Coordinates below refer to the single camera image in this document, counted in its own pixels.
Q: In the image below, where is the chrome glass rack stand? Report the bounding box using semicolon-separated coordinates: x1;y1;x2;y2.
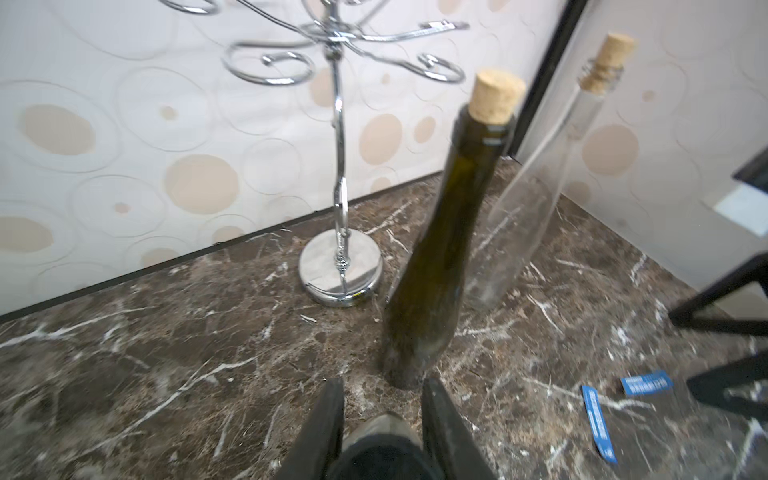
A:
157;0;470;308

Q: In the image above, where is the clear bottle black cap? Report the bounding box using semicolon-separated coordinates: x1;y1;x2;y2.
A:
325;411;444;479

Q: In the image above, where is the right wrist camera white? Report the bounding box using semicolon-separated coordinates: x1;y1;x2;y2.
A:
713;148;767;237

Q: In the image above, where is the dark green wine bottle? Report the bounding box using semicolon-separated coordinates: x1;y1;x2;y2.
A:
381;69;526;390

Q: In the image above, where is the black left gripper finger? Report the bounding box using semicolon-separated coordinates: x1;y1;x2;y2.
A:
686;351;767;420
275;377;345;480
667;251;768;337
421;377;495;480

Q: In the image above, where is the clear glass bottle cork stopper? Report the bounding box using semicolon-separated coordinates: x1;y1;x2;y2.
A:
464;33;636;312

